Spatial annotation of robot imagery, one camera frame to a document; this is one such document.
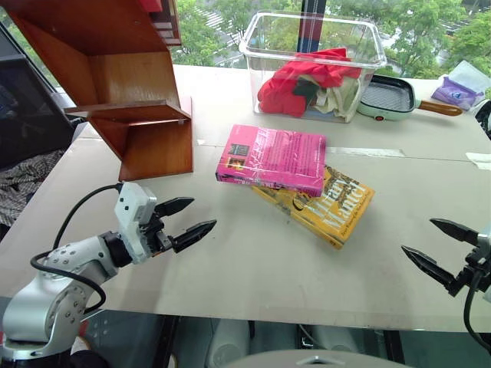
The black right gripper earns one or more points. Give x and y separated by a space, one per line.
477 268

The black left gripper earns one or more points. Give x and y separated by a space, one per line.
156 237

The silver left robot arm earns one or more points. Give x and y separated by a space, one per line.
46 303

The pink paperback book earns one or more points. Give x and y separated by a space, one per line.
276 157

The yellow paperback book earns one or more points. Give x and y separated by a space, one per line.
333 207

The brown wooden bookshelf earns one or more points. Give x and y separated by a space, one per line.
126 96

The white paper scrap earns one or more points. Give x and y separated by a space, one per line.
479 161

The clear tape strip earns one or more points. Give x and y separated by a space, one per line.
364 152

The purple plastic bag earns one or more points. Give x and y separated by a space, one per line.
458 92

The mint green grill pan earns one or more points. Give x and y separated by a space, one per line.
391 99

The checked grey cloth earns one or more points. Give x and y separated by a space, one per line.
23 184

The grey rounded robot body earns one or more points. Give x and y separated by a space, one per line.
314 360

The cream white cloth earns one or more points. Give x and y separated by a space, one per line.
345 101

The dark green cloth piece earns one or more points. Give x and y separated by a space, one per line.
305 89

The red cloth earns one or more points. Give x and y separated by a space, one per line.
303 82

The black monitor screen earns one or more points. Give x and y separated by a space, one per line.
27 115

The clear plastic storage bin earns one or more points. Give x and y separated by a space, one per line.
307 61

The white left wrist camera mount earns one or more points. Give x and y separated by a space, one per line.
132 209

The dark window post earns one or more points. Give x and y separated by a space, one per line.
312 23

